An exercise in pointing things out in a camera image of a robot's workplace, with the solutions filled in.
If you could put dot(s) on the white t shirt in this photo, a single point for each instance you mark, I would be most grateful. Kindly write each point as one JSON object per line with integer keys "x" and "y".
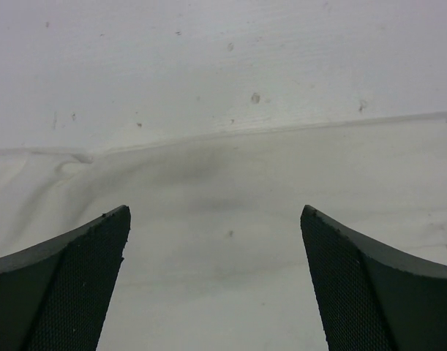
{"x": 215, "y": 258}

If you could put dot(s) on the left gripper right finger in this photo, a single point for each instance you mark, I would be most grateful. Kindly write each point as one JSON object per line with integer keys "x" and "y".
{"x": 372, "y": 296}

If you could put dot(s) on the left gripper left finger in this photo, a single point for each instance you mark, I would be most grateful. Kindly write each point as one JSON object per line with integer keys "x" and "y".
{"x": 55, "y": 295}

